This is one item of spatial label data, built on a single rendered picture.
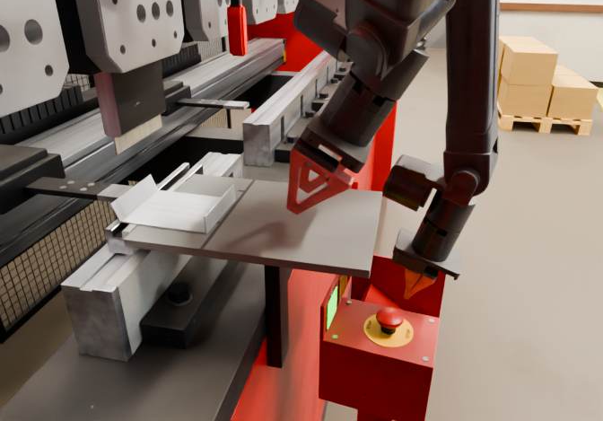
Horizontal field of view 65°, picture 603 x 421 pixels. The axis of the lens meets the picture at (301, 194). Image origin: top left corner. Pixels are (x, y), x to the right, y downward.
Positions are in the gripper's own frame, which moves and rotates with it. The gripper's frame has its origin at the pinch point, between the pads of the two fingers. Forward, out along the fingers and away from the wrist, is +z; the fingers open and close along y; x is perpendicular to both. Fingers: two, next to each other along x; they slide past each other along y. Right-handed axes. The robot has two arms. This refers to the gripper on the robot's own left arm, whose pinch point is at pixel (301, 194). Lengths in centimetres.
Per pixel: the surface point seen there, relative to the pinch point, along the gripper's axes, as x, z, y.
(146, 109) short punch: -20.1, 2.0, -1.1
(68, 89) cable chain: -50, 28, -35
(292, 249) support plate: 2.1, 2.7, 6.2
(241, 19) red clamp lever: -18.5, -8.7, -15.5
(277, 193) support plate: -2.4, 5.2, -6.3
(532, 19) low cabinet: 128, -40, -555
